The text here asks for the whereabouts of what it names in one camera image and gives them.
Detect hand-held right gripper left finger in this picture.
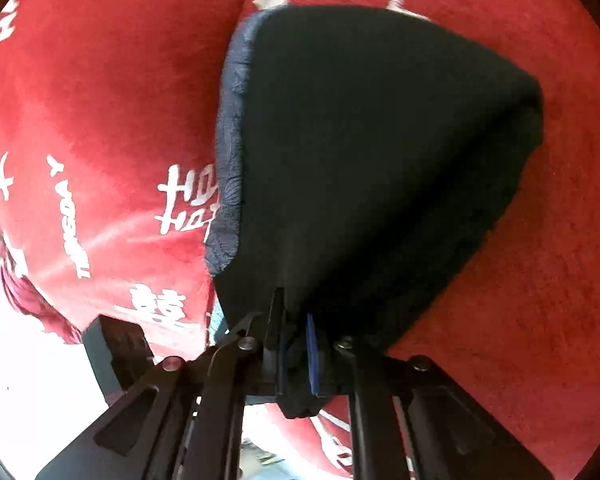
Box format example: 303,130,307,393
35,287,288,480

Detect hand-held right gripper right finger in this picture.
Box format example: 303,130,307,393
305,312,556,480

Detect black pants with floral lining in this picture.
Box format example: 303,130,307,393
204,4,546,420

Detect white floral bedsheet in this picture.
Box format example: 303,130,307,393
0,210,83,346

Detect red printed blanket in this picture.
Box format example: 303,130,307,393
0,0,600,480

